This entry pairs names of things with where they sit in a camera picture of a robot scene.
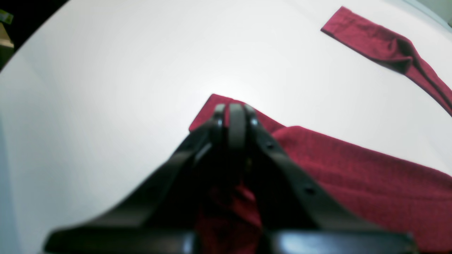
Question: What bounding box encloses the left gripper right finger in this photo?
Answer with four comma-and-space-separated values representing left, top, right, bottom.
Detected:
228, 103, 418, 254

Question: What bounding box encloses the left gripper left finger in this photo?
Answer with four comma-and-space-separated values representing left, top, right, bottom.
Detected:
44, 103, 225, 254

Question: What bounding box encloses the dark red t-shirt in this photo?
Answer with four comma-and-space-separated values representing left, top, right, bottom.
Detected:
196, 7, 452, 254

